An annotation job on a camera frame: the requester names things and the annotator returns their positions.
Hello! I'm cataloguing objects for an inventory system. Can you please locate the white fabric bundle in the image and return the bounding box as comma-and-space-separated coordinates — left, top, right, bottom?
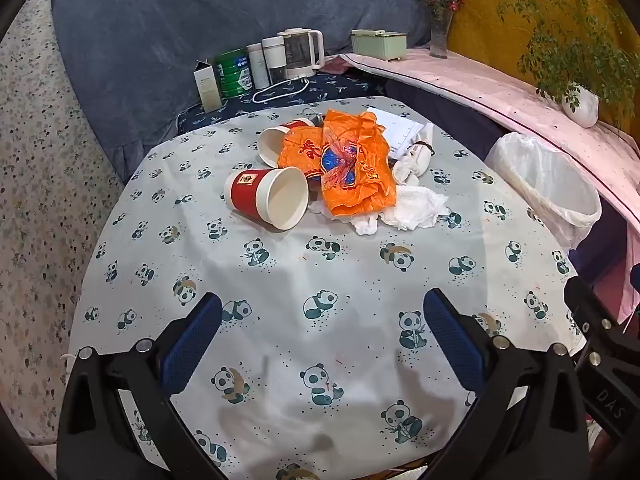
391, 121, 437, 186

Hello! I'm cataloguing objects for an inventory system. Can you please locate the pale green storage box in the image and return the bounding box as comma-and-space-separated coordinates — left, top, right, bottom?
350, 29, 408, 62

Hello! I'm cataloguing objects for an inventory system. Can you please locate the white electric kettle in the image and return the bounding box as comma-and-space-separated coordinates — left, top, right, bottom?
277, 27, 326, 79

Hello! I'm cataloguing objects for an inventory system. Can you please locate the navy printed cloth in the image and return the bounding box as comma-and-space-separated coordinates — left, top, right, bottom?
177, 72, 386, 136

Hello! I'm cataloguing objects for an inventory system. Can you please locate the white cylindrical bottle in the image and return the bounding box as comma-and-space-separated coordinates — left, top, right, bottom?
246, 42, 271, 90

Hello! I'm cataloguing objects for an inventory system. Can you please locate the bin with white liner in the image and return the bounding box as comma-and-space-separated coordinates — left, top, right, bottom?
485, 131, 603, 251

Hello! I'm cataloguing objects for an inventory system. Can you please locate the white paper sheet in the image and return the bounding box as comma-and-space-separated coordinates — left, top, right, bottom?
365, 106, 426, 158

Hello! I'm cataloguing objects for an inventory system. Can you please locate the green tin can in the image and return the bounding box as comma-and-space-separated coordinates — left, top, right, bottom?
214, 48, 253, 100

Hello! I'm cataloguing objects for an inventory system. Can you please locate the white tissue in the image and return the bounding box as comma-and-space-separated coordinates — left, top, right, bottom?
350, 184, 451, 237

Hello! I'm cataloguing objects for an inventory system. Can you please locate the grey-blue backdrop cloth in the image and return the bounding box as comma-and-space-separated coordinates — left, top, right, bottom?
50, 0, 456, 186

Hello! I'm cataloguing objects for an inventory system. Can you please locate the panda print tablecloth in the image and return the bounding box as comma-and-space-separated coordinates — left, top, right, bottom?
67, 95, 588, 480

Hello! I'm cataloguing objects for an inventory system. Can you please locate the green plant in white pot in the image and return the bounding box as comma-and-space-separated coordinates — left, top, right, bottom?
496, 0, 640, 133

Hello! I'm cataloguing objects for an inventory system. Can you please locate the small cardboard box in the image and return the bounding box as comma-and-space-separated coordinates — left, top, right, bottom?
193, 59, 223, 114

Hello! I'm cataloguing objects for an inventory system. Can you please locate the white flask with clear base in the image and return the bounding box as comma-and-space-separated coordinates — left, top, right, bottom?
261, 36, 288, 86

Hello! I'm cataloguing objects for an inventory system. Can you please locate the white power cable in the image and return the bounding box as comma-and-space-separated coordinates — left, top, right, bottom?
251, 76, 311, 104

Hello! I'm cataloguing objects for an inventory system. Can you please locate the dark purple cloth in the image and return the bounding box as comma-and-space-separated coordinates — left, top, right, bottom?
385, 79, 631, 281

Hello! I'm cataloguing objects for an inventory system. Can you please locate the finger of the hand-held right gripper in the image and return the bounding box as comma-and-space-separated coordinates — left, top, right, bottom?
564, 275, 626, 356

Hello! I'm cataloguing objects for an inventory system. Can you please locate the red paper cup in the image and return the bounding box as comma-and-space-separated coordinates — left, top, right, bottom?
224, 165, 310, 232
257, 117, 317, 170

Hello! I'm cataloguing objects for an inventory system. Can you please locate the glass vase with pink flowers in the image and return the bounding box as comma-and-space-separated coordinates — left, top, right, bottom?
411, 0, 466, 59

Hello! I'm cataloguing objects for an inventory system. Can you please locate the pale pink sheet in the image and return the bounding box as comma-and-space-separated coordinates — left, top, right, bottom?
340, 49, 640, 326

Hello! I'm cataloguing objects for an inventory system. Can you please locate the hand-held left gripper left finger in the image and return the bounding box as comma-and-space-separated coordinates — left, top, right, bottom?
57, 291, 226, 480

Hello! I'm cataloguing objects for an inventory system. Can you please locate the floral patterned cloth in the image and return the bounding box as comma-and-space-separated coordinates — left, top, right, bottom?
0, 0, 126, 466

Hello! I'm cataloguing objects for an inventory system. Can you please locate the orange plastic bag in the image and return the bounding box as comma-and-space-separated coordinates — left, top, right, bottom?
276, 108, 398, 217

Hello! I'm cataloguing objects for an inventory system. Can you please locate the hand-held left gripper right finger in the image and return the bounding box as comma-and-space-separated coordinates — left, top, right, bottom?
422, 288, 591, 480

